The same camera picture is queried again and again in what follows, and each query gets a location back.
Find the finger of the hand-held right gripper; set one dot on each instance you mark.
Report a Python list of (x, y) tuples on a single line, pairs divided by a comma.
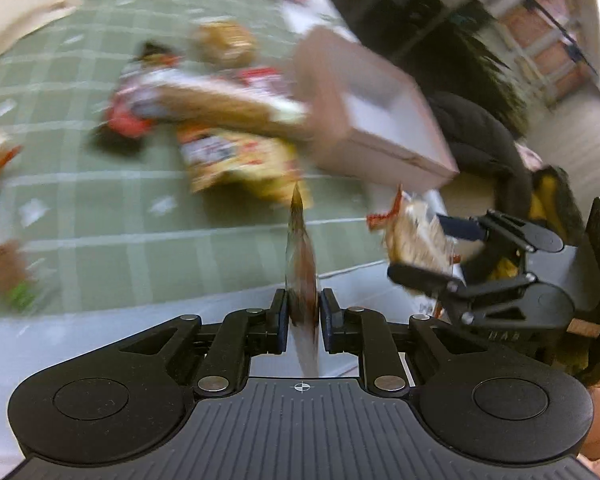
[(462, 228), (420, 277)]

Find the brown bun with green wrapper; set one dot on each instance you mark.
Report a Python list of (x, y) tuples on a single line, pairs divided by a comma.
[(7, 272)]

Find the yellow snack packet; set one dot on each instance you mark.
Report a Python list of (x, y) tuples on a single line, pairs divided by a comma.
[(240, 160)]

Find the thin brown snack packet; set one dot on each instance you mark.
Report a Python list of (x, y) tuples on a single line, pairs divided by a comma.
[(301, 260)]

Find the pink cardboard box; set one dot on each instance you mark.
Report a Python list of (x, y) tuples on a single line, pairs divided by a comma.
[(375, 110)]

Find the beige paper bag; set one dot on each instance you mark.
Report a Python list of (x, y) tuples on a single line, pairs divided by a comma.
[(15, 15)]

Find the round bun packet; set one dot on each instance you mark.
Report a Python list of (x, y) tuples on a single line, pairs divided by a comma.
[(225, 42)]

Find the long bread snack packet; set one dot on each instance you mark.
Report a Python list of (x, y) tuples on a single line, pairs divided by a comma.
[(215, 100)]

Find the green checked tablecloth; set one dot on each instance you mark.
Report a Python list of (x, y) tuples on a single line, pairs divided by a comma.
[(105, 210)]

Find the yellow jacket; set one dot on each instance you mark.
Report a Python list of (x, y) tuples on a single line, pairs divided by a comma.
[(547, 200)]

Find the white table runner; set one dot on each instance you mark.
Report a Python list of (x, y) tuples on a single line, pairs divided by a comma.
[(310, 15)]

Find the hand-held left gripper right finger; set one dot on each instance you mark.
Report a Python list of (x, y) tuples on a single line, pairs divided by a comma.
[(326, 322)]

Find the black jacket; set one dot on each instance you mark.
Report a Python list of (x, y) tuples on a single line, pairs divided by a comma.
[(480, 145)]

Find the clear bread snack packet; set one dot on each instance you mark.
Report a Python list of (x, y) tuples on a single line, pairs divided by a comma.
[(420, 235)]

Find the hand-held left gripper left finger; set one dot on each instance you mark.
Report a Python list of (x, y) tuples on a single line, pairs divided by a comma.
[(280, 322)]

